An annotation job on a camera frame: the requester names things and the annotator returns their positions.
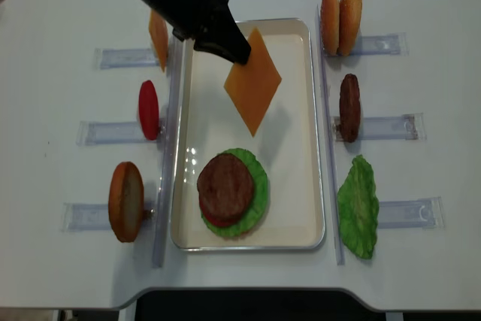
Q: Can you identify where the standing bun slice far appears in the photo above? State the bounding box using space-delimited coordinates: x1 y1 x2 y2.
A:
320 0 340 56

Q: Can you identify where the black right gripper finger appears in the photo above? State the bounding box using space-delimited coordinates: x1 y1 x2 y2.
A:
194 37 236 62

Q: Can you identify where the standing red tomato slice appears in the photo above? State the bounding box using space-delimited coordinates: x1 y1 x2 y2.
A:
138 80 160 141

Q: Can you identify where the standing brown meat patty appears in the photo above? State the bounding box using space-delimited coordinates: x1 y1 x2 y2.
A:
338 74 361 143

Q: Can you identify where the clear bun holder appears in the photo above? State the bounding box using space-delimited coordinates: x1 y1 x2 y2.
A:
322 32 408 58
61 200 157 232

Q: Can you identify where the clear lettuce holder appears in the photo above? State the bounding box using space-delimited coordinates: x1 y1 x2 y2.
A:
378 197 444 229

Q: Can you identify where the clear cheese holder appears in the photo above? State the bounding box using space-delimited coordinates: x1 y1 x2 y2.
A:
94 48 159 70

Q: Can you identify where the clear patty holder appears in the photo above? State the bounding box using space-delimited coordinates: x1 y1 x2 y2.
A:
355 113 427 141

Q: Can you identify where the stacked green lettuce leaf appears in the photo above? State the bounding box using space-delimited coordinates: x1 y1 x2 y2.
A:
201 148 268 237

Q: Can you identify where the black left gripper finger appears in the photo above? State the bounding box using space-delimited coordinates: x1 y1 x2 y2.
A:
210 12 251 65

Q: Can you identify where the orange cheese slice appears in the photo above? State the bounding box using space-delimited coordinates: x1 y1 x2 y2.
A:
148 9 168 72
224 28 282 137

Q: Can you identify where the clear left bun holder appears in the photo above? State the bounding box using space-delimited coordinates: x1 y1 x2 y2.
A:
61 200 157 232

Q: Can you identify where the standing green lettuce leaf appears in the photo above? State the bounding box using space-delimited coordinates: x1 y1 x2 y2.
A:
337 155 380 259

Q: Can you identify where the clear tomato holder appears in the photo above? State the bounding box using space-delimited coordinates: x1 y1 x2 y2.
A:
76 121 164 146

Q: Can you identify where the standing bun slice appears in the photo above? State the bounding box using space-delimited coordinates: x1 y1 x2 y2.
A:
338 0 362 56
320 0 340 56

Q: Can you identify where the clear right bun holder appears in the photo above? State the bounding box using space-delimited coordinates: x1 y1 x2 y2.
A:
322 32 408 58

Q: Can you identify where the stacked brown meat patty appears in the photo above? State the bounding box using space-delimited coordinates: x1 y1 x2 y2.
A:
197 153 255 222

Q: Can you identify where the stacked red tomato slice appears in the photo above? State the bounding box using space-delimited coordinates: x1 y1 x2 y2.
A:
199 199 242 228

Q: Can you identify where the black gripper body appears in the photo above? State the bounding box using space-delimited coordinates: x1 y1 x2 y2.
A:
150 0 236 42

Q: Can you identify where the standing bun slice near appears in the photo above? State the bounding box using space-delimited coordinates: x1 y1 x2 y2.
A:
338 0 362 56

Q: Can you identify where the standing bun top left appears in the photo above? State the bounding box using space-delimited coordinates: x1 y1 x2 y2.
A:
108 162 144 243

